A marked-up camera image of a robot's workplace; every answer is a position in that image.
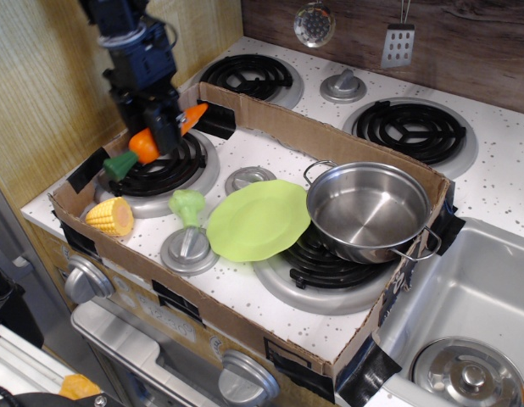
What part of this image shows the silver pot lid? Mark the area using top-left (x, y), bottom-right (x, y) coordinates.
top-left (410, 337), bottom-right (524, 406)

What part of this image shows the yellow toy corn cob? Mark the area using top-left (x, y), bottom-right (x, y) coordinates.
top-left (85, 197), bottom-right (134, 237)

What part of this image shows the light green plastic plate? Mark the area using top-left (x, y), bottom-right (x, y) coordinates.
top-left (207, 180), bottom-right (310, 262)

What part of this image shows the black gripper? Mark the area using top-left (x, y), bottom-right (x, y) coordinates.
top-left (101, 23), bottom-right (181, 155)

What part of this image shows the hanging silver slotted spatula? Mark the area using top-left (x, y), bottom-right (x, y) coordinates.
top-left (381, 1), bottom-right (415, 69)

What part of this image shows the back left black burner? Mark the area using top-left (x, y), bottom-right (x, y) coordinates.
top-left (193, 54), bottom-right (304, 109)

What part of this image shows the silver sink basin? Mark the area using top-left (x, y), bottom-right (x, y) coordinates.
top-left (334, 216), bottom-right (524, 407)

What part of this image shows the silver oven knob right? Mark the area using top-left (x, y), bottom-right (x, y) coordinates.
top-left (218, 349), bottom-right (281, 407)

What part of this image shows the green toy broccoli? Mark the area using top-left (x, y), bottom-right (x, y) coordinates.
top-left (168, 189), bottom-right (205, 228)

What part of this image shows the silver stove top knob back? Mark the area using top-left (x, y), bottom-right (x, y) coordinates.
top-left (320, 69), bottom-right (367, 103)

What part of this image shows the silver oven door handle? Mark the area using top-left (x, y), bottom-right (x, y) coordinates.
top-left (71, 301), bottom-right (225, 406)

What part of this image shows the orange toy carrot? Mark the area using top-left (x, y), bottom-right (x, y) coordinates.
top-left (103, 103), bottom-right (209, 181)

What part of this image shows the front left black burner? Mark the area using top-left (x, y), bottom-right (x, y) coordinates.
top-left (94, 130), bottom-right (220, 219)

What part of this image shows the silver stove top knob middle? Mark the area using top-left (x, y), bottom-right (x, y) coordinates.
top-left (225, 166), bottom-right (276, 196)

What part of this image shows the silver oven knob left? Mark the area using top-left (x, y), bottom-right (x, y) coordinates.
top-left (64, 254), bottom-right (114, 304)

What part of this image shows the silver stove knob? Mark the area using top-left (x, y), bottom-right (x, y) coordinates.
top-left (320, 69), bottom-right (367, 103)
top-left (225, 166), bottom-right (276, 196)
top-left (160, 226), bottom-right (220, 276)

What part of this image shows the silver stove top knob front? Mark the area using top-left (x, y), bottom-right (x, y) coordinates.
top-left (160, 226), bottom-right (220, 276)

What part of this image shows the hanging silver strainer ladle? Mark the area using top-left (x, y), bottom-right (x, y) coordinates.
top-left (293, 1), bottom-right (336, 48)

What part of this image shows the black burner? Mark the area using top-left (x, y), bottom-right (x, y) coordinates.
top-left (253, 226), bottom-right (394, 315)
top-left (193, 54), bottom-right (304, 109)
top-left (94, 130), bottom-right (220, 219)
top-left (343, 98), bottom-right (478, 179)

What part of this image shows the back right black burner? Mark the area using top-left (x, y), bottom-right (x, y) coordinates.
top-left (343, 98), bottom-right (478, 179)

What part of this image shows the silver oven knob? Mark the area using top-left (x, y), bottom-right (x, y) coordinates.
top-left (218, 349), bottom-right (281, 407)
top-left (64, 254), bottom-right (114, 304)

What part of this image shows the front right black burner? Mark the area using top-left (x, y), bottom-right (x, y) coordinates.
top-left (253, 226), bottom-right (394, 315)

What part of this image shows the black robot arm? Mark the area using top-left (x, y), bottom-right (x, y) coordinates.
top-left (80, 1), bottom-right (181, 155)

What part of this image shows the orange object at bottom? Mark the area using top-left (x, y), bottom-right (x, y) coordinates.
top-left (59, 373), bottom-right (102, 400)

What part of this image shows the stainless steel pot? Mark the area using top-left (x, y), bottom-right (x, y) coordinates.
top-left (304, 160), bottom-right (442, 264)

